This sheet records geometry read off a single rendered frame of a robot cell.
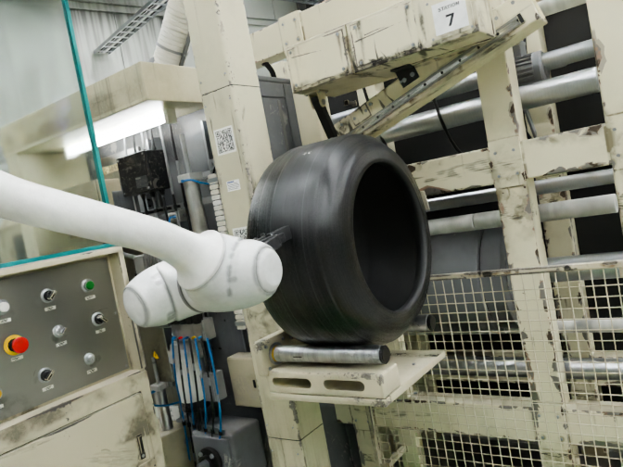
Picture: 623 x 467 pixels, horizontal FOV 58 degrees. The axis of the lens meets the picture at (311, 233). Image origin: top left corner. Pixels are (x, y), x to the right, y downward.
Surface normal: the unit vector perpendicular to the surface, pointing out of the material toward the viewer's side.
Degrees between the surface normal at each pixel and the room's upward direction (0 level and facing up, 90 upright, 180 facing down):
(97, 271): 90
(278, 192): 55
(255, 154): 90
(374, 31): 90
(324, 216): 76
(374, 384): 90
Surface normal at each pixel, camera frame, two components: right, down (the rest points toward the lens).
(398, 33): -0.57, 0.15
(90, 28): 0.66, -0.08
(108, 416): 0.80, -0.11
